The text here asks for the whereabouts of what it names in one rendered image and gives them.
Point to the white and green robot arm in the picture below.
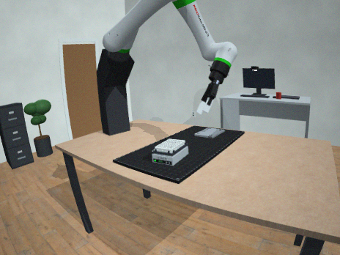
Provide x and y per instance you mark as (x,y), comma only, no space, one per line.
(116,40)

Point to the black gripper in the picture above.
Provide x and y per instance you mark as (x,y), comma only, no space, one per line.
(207,99)

